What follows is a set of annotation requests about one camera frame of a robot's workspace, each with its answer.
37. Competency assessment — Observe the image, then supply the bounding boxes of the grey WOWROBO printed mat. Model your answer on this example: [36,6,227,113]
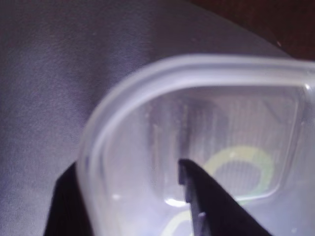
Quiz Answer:
[0,0,315,236]

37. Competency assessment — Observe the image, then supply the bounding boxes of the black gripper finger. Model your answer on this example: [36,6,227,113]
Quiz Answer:
[43,163,96,236]
[177,159,274,236]

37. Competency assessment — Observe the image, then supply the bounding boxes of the clear square plastic container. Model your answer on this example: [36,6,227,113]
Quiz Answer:
[75,55,315,236]

